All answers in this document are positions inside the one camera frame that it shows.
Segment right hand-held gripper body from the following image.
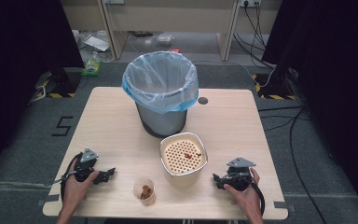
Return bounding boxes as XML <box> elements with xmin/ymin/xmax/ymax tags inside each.
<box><xmin>223</xmin><ymin>157</ymin><xmax>257</xmax><ymax>192</ymax></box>

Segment person's right hand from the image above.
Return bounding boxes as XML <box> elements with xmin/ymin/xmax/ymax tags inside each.
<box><xmin>223</xmin><ymin>167</ymin><xmax>262</xmax><ymax>217</ymax></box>

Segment steel container with cream strainer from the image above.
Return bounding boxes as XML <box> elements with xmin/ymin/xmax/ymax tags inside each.
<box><xmin>158</xmin><ymin>132</ymin><xmax>209</xmax><ymax>189</ymax></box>

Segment person's left hand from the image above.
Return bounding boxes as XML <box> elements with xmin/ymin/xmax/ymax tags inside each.
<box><xmin>62</xmin><ymin>160</ymin><xmax>101</xmax><ymax>210</ymax></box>

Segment thin white floor cable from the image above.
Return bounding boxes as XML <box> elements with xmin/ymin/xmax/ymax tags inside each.
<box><xmin>195</xmin><ymin>59</ymin><xmax>276</xmax><ymax>89</ymax></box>

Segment white wall socket with plugs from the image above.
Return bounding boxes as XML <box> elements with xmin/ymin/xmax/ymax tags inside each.
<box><xmin>239</xmin><ymin>0</ymin><xmax>263</xmax><ymax>8</ymax></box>

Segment black stand base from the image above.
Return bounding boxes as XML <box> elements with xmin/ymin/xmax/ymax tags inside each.
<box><xmin>255</xmin><ymin>65</ymin><xmax>296</xmax><ymax>101</ymax></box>
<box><xmin>49</xmin><ymin>66</ymin><xmax>82</xmax><ymax>95</ymax></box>

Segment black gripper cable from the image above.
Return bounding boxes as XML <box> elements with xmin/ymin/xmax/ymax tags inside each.
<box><xmin>250</xmin><ymin>182</ymin><xmax>266</xmax><ymax>217</ymax></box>
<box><xmin>60</xmin><ymin>151</ymin><xmax>84</xmax><ymax>203</ymax></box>

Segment black hanging power cables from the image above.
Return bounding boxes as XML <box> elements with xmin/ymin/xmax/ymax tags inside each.
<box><xmin>232</xmin><ymin>2</ymin><xmax>276</xmax><ymax>70</ymax></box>

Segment clear plastic box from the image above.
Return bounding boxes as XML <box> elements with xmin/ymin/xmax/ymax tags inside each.
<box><xmin>156</xmin><ymin>33</ymin><xmax>174</xmax><ymax>45</ymax></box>

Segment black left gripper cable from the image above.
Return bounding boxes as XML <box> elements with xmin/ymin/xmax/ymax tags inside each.
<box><xmin>60</xmin><ymin>151</ymin><xmax>84</xmax><ymax>203</ymax></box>

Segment blue plastic bin bag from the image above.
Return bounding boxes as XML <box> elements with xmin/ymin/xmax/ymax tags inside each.
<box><xmin>121</xmin><ymin>50</ymin><xmax>200</xmax><ymax>115</ymax></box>

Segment black floor cables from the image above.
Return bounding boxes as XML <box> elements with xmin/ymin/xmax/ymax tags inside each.
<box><xmin>256</xmin><ymin>105</ymin><xmax>329</xmax><ymax>224</ymax></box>

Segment green plastic packet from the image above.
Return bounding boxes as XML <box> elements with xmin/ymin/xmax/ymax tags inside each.
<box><xmin>80</xmin><ymin>59</ymin><xmax>103</xmax><ymax>77</ymax></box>

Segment brown food scraps in cup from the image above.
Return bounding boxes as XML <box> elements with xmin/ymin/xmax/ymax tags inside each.
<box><xmin>140</xmin><ymin>184</ymin><xmax>154</xmax><ymax>201</ymax></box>

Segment brown food scraps on strainer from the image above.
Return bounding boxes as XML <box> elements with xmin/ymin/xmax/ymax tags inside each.
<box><xmin>183</xmin><ymin>151</ymin><xmax>202</xmax><ymax>161</ymax></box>

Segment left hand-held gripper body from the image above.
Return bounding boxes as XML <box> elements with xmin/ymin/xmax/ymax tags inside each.
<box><xmin>73</xmin><ymin>147</ymin><xmax>103</xmax><ymax>184</ymax></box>

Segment clear plastic cup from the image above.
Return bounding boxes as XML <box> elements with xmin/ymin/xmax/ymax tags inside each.
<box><xmin>132</xmin><ymin>176</ymin><xmax>157</xmax><ymax>207</ymax></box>

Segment grey round trash bin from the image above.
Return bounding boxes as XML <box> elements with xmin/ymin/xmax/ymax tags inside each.
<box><xmin>135</xmin><ymin>102</ymin><xmax>188</xmax><ymax>139</ymax></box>

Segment black curtain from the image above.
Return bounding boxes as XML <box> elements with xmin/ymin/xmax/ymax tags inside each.
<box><xmin>261</xmin><ymin>0</ymin><xmax>358</xmax><ymax>216</ymax></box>
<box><xmin>0</xmin><ymin>0</ymin><xmax>86</xmax><ymax>185</ymax></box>

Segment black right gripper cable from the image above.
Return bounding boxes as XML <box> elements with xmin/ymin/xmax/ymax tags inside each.
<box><xmin>250</xmin><ymin>182</ymin><xmax>266</xmax><ymax>217</ymax></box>

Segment white flat tray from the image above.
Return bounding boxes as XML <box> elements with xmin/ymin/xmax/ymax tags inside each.
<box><xmin>83</xmin><ymin>34</ymin><xmax>111</xmax><ymax>53</ymax></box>

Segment grey braided cord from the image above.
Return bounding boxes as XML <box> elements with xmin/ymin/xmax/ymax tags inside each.
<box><xmin>44</xmin><ymin>173</ymin><xmax>76</xmax><ymax>188</ymax></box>

